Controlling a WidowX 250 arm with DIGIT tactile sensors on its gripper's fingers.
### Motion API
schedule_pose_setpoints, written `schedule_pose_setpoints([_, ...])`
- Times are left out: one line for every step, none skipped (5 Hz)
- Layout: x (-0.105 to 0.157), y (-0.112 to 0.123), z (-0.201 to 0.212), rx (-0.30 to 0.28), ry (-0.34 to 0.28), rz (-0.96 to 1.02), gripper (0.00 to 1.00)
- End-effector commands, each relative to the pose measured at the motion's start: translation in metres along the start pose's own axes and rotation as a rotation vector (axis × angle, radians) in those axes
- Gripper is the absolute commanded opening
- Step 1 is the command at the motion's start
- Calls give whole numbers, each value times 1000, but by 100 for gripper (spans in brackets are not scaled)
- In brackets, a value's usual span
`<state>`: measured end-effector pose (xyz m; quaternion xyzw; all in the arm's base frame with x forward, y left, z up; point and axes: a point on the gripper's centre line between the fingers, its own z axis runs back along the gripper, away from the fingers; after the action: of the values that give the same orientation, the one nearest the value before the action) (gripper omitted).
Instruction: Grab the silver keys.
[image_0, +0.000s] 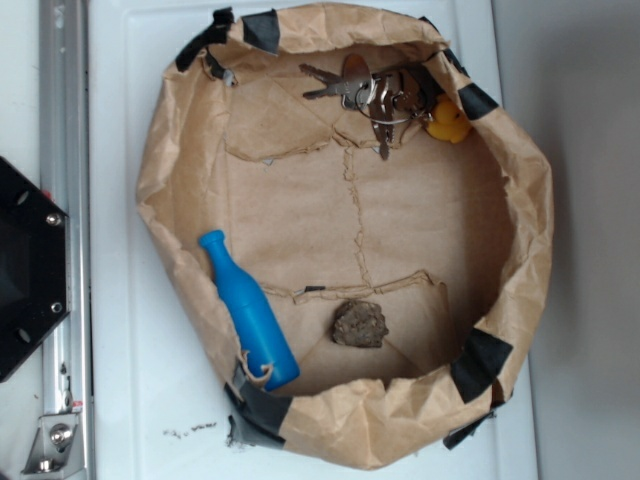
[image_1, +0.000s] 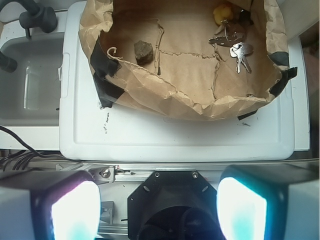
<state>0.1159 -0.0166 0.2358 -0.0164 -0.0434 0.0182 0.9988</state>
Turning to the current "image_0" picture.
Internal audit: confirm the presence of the brown rough rock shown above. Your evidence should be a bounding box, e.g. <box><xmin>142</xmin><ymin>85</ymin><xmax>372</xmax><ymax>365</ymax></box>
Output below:
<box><xmin>332</xmin><ymin>300</ymin><xmax>389</xmax><ymax>348</ymax></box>

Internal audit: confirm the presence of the aluminium frame rail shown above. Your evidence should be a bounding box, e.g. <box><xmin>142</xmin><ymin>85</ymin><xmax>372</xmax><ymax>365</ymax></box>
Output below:
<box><xmin>20</xmin><ymin>1</ymin><xmax>96</xmax><ymax>479</ymax></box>

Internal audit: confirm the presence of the brown paper bag bin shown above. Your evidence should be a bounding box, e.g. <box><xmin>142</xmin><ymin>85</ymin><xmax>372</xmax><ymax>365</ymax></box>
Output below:
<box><xmin>137</xmin><ymin>3</ymin><xmax>553</xmax><ymax>470</ymax></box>

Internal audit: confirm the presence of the blue plastic bottle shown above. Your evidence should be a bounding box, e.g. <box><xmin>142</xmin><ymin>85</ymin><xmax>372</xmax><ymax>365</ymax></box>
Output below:
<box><xmin>199</xmin><ymin>230</ymin><xmax>300</xmax><ymax>391</ymax></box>

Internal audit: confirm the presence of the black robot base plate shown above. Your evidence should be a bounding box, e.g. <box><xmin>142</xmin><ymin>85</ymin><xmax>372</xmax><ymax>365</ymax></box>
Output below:
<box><xmin>1</xmin><ymin>159</ymin><xmax>69</xmax><ymax>382</ymax></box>

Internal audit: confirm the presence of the white tray board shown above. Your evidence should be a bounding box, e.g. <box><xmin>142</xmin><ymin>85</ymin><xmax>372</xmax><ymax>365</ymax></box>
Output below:
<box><xmin>88</xmin><ymin>1</ymin><xmax>538</xmax><ymax>479</ymax></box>

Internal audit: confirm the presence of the yellow rubber duck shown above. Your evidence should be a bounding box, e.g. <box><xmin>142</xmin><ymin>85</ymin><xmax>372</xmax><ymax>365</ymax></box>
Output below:
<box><xmin>426</xmin><ymin>94</ymin><xmax>472</xmax><ymax>144</ymax></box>

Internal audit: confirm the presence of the silver key bunch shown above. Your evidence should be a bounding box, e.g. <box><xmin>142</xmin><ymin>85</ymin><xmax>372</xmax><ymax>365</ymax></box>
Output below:
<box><xmin>299</xmin><ymin>54</ymin><xmax>443</xmax><ymax>160</ymax></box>

